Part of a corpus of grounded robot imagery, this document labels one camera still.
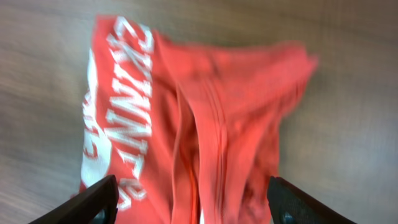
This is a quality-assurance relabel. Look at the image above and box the red t-shirt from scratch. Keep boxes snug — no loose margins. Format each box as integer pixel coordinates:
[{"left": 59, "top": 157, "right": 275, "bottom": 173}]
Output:
[{"left": 80, "top": 16, "right": 318, "bottom": 223}]

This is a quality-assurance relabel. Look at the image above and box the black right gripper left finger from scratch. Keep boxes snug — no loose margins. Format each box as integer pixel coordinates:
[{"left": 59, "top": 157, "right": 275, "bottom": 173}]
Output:
[{"left": 29, "top": 175, "right": 119, "bottom": 224}]

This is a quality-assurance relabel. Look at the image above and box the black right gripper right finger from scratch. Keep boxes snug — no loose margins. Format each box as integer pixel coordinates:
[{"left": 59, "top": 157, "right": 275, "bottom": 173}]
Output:
[{"left": 267, "top": 176, "right": 355, "bottom": 224}]

